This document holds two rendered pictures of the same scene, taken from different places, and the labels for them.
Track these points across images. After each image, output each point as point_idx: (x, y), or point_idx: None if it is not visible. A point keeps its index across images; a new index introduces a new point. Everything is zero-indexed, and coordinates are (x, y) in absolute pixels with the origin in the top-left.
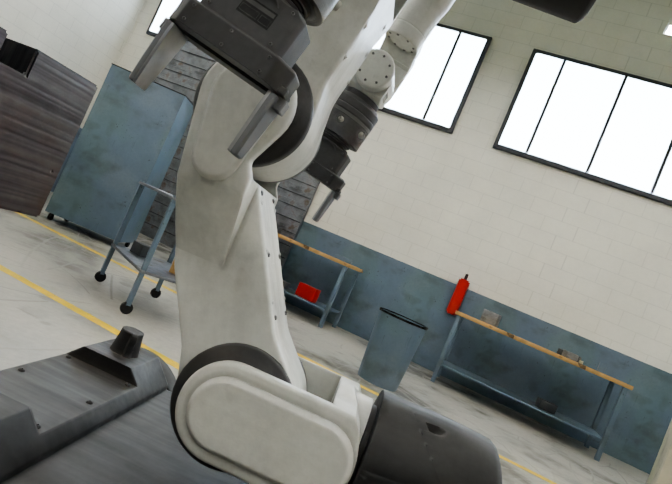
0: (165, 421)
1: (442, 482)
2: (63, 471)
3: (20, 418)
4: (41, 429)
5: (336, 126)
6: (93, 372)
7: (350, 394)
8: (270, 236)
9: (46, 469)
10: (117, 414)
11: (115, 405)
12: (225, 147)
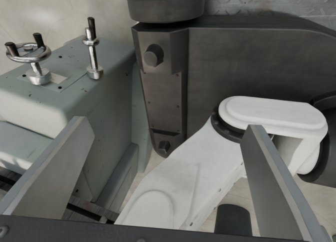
0: (205, 75)
1: None
2: (193, 131)
3: (176, 139)
4: (180, 131)
5: None
6: (160, 77)
7: (291, 173)
8: (208, 211)
9: (190, 132)
10: (186, 93)
11: (183, 94)
12: None
